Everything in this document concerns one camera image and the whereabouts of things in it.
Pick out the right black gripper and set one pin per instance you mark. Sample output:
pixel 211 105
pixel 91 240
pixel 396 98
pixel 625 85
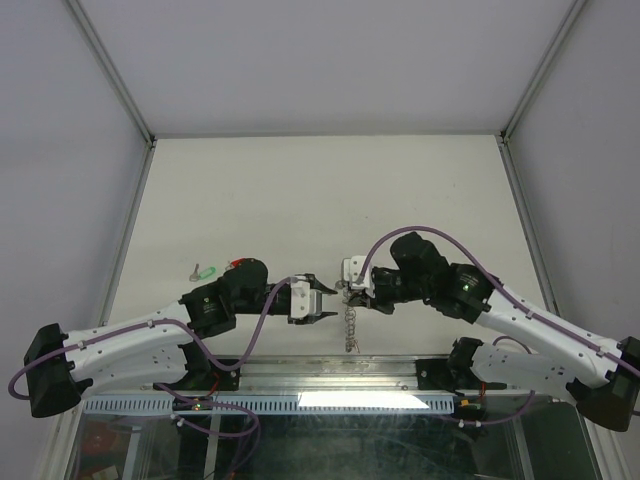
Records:
pixel 362 299

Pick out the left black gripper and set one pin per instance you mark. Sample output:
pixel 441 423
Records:
pixel 314 284

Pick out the metal disc with keyrings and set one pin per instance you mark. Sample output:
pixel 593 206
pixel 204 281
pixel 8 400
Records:
pixel 350 317

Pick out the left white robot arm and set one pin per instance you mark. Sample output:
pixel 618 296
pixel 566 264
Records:
pixel 62 368

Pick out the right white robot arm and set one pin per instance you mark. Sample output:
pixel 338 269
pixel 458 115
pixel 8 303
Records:
pixel 596 374

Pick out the red tag key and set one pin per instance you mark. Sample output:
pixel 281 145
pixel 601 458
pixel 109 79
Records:
pixel 234 263

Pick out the green tag key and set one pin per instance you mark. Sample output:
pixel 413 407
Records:
pixel 199 274

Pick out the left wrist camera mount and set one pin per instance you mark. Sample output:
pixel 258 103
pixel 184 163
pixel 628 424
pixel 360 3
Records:
pixel 302 297

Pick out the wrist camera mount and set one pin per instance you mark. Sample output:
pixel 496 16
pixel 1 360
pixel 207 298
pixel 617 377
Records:
pixel 357 275
pixel 302 297

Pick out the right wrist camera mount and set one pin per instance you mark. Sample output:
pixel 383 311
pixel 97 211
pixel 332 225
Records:
pixel 357 275

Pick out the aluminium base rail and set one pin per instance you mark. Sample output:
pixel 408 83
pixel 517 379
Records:
pixel 280 375

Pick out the white slotted cable duct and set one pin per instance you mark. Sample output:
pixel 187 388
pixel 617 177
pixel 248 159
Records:
pixel 305 403

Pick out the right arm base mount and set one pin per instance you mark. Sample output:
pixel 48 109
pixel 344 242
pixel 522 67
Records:
pixel 434 374

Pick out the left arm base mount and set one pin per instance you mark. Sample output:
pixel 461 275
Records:
pixel 210 378

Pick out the aluminium frame post left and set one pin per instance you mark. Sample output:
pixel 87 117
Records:
pixel 87 29

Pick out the aluminium frame post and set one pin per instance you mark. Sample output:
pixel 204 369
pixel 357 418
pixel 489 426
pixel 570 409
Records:
pixel 550 56
pixel 87 29

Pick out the aluminium frame post right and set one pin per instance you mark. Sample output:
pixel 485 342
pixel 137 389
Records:
pixel 550 56

